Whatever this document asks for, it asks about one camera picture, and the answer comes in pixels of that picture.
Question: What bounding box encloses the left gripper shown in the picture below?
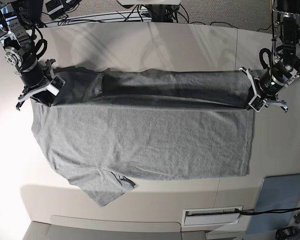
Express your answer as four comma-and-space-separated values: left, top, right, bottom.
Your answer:
240, 67, 288, 112

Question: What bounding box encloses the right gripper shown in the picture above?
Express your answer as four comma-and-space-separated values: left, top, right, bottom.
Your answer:
15, 58, 56, 110

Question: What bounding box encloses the grey T-shirt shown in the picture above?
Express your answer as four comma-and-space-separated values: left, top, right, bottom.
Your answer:
31, 69, 254, 206

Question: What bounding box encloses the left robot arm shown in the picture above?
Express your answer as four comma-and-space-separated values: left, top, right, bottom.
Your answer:
240, 0, 300, 112

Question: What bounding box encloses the central robot base stand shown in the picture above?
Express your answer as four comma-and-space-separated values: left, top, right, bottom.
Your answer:
117, 0, 181, 23

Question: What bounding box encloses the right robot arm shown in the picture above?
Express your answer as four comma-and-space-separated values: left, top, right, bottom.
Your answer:
0, 0, 65, 110

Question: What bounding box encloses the black power adapter box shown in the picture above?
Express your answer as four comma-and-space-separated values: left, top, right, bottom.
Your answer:
45, 0, 63, 20

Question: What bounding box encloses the blue-grey flat board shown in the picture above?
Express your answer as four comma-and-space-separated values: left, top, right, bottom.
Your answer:
246, 173, 300, 235

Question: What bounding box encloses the black device bottom right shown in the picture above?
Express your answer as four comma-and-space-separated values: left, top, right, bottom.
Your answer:
275, 226, 300, 240

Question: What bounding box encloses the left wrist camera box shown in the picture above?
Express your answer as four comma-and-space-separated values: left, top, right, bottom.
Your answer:
248, 95, 267, 112

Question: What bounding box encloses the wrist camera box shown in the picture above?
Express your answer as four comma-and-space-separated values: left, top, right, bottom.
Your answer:
248, 95, 267, 112
47, 76, 65, 96

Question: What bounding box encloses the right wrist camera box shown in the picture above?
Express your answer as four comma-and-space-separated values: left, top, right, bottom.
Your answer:
47, 76, 65, 96

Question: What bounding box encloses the black cable on table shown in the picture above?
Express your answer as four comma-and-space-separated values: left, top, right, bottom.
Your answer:
236, 206, 300, 216

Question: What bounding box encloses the white cable grommet tray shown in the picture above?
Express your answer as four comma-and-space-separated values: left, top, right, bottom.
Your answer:
181, 206, 243, 227

